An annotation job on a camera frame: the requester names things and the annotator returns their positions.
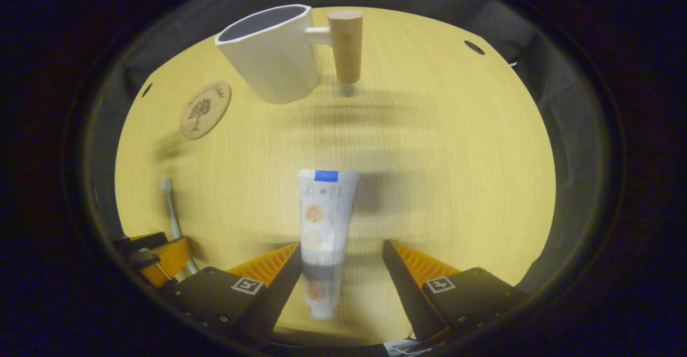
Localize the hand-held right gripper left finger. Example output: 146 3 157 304
161 242 302 344

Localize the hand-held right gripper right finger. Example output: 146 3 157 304
382 239 524 341

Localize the white toothbrush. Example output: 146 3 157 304
162 178 199 275

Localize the white toothpaste tube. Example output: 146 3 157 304
298 169 360 320

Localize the round wooden coaster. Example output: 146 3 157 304
179 81 232 141

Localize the white cup with wooden handle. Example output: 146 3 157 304
215 4 364 105

